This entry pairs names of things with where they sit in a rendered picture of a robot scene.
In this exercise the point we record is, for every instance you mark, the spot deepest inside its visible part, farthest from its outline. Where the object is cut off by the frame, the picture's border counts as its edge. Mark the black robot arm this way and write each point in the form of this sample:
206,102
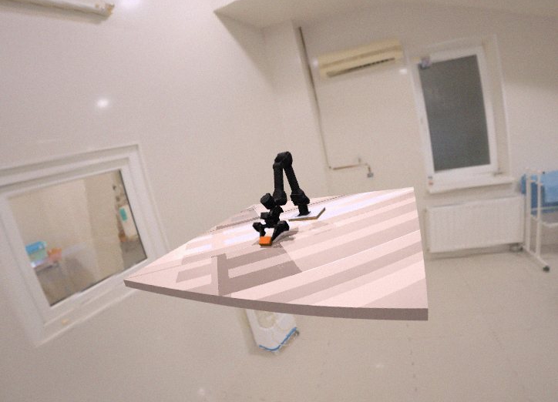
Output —
279,197

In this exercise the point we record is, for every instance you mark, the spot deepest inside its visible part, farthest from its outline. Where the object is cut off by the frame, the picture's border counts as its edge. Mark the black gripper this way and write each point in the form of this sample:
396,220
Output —
278,226

